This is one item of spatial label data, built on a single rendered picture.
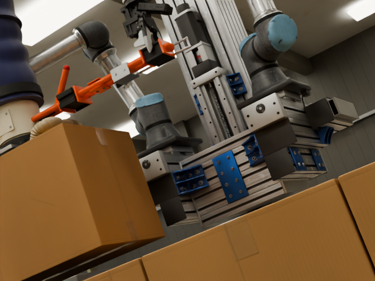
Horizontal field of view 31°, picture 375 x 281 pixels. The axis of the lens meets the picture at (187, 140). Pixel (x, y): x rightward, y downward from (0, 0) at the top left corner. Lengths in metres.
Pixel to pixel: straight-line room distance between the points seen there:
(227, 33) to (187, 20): 0.17
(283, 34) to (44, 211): 1.01
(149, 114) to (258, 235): 1.55
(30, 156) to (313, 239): 1.22
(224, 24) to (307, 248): 1.75
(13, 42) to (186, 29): 0.70
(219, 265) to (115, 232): 0.92
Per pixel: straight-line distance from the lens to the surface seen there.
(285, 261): 1.19
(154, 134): 2.67
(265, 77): 2.49
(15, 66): 2.47
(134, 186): 2.32
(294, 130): 2.34
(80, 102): 2.34
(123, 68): 2.22
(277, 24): 2.41
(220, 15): 2.82
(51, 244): 2.14
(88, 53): 2.97
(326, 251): 1.17
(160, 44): 2.15
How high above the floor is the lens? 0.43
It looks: 13 degrees up
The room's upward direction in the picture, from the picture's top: 20 degrees counter-clockwise
